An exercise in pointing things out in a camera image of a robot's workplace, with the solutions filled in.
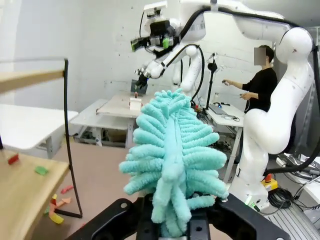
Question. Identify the background robot black gripper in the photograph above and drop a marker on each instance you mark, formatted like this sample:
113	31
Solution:
143	78

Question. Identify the wooden two-tier shelf black frame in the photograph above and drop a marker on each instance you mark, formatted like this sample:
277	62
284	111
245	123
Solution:
25	195

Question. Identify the black mesh basket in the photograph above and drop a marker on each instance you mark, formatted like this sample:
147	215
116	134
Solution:
143	91

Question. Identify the operator's right hand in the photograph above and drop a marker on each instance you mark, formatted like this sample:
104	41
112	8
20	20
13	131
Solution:
226	82

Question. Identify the yellow emergency stop box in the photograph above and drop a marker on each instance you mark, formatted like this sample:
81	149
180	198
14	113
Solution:
271	185

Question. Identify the white and pink box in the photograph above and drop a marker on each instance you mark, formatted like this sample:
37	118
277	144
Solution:
135	105

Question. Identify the operator in black top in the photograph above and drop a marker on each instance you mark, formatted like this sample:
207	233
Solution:
262	85

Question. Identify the yellow paper scrap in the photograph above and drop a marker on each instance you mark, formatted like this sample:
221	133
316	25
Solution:
57	219

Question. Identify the red paper scrap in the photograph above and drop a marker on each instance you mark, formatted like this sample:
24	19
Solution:
13	159
54	200

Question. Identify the teal chenille duster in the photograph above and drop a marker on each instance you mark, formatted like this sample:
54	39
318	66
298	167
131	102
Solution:
172	155

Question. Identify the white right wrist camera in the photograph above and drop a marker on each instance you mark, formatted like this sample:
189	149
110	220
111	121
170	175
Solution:
155	6

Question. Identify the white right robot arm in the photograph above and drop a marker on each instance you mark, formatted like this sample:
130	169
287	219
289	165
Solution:
270	125

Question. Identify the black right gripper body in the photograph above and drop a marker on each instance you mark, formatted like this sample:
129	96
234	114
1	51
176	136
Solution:
160	28

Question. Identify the large white table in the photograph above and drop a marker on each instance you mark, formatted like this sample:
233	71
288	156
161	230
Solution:
30	125

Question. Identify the small white bottle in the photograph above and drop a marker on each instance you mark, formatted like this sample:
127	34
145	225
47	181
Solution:
217	97

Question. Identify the white desk with laptop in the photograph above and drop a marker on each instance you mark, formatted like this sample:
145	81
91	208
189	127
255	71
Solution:
232	121

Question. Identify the beige top workbench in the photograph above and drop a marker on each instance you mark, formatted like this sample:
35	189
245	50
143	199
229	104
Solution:
115	106

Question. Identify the black tripod stand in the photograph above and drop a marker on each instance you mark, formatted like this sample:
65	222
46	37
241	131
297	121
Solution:
212	67

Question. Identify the pink paper scrap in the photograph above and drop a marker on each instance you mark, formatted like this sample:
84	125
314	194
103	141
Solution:
67	189

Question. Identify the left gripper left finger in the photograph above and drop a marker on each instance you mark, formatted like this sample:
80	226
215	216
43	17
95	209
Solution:
112	217

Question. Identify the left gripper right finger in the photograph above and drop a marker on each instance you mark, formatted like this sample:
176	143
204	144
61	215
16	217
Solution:
237	220

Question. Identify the operator's left hand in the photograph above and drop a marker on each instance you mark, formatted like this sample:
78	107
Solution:
243	95

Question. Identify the grey laptop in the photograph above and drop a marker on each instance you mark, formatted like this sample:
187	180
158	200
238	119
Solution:
217	109

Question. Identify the green block on shelf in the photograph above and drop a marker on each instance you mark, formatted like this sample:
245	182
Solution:
41	170

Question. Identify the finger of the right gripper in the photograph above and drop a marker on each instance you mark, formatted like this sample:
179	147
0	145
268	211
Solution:
165	42
140	43

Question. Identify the green paper scrap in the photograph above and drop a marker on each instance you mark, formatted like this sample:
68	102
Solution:
46	212

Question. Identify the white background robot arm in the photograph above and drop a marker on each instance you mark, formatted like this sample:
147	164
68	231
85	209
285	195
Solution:
191	75

